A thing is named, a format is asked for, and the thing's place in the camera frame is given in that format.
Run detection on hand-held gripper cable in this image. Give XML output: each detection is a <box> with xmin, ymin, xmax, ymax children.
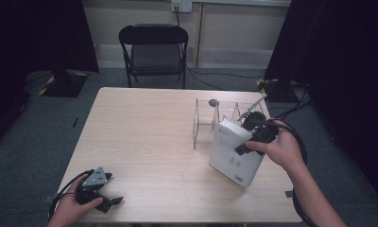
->
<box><xmin>267</xmin><ymin>117</ymin><xmax>318</xmax><ymax>227</ymax></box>
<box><xmin>47</xmin><ymin>169</ymin><xmax>95</xmax><ymax>220</ymax></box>

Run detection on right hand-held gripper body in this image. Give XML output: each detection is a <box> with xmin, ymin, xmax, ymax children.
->
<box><xmin>237</xmin><ymin>94</ymin><xmax>280</xmax><ymax>149</ymax></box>

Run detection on white book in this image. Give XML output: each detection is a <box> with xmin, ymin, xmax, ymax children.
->
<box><xmin>208</xmin><ymin>116</ymin><xmax>266</xmax><ymax>189</ymax></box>

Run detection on black stand base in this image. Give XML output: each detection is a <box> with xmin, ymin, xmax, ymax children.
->
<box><xmin>38</xmin><ymin>69</ymin><xmax>90</xmax><ymax>98</ymax></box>
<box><xmin>256</xmin><ymin>78</ymin><xmax>300</xmax><ymax>103</ymax></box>

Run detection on black wall socket cable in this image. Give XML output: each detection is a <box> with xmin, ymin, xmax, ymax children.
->
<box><xmin>175</xmin><ymin>5</ymin><xmax>266</xmax><ymax>93</ymax></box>

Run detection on white wall socket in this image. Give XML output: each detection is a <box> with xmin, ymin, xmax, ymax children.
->
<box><xmin>170</xmin><ymin>0</ymin><xmax>194</xmax><ymax>14</ymax></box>

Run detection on black floor cables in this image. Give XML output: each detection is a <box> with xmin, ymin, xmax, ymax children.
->
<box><xmin>268</xmin><ymin>84</ymin><xmax>314</xmax><ymax>129</ymax></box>

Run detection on person's left hand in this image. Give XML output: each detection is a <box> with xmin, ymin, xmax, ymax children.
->
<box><xmin>49</xmin><ymin>174</ymin><xmax>105</xmax><ymax>225</ymax></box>

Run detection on clear acrylic book rack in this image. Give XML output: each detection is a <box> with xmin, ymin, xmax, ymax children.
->
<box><xmin>192</xmin><ymin>97</ymin><xmax>268</xmax><ymax>151</ymax></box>

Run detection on person's right hand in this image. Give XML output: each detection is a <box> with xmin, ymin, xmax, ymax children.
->
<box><xmin>245</xmin><ymin>120</ymin><xmax>305</xmax><ymax>173</ymax></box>

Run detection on black folding chair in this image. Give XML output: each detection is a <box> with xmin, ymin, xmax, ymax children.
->
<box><xmin>118</xmin><ymin>23</ymin><xmax>190</xmax><ymax>90</ymax></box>

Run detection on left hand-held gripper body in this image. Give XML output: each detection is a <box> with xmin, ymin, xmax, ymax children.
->
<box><xmin>76</xmin><ymin>166</ymin><xmax>109</xmax><ymax>206</ymax></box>

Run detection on black curtain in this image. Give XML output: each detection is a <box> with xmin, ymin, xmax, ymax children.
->
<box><xmin>264</xmin><ymin>0</ymin><xmax>378</xmax><ymax>209</ymax></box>
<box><xmin>0</xmin><ymin>0</ymin><xmax>100</xmax><ymax>149</ymax></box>

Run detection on left hand-held gripper cable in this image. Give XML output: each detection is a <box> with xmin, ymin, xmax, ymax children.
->
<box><xmin>47</xmin><ymin>169</ymin><xmax>95</xmax><ymax>220</ymax></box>

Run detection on right hand-held gripper cable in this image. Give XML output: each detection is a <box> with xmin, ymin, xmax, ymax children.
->
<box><xmin>267</xmin><ymin>117</ymin><xmax>318</xmax><ymax>227</ymax></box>

